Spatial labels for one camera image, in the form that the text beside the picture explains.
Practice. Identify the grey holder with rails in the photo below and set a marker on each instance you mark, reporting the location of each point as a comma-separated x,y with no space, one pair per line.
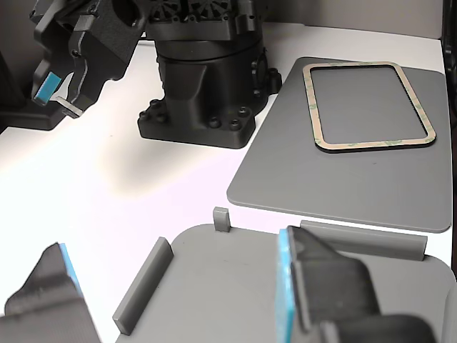
221,286

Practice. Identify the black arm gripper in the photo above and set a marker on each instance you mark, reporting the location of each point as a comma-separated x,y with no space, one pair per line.
107,43

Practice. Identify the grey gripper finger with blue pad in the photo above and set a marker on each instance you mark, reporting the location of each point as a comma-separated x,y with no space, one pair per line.
43,307
328,293

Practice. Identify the tan rectangular frame green print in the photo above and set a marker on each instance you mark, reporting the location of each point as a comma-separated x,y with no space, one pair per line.
371,143

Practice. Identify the black six-joint robot arm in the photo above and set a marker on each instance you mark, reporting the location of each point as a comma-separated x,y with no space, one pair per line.
200,89

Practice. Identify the grey flat tray plate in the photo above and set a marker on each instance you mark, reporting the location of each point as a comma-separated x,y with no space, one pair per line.
285,178

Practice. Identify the black vertical post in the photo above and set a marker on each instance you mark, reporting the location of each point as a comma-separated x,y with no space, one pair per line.
450,53

